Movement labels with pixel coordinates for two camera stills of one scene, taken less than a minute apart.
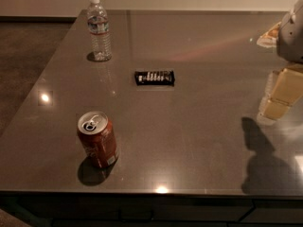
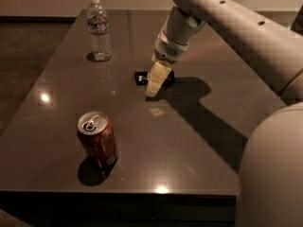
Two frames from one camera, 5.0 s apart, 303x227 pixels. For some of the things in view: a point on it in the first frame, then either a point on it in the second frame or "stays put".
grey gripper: [292, 38] → [168, 49]
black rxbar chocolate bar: [155, 78] stays put
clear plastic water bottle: [98, 24] stays put
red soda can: [98, 137] stays put
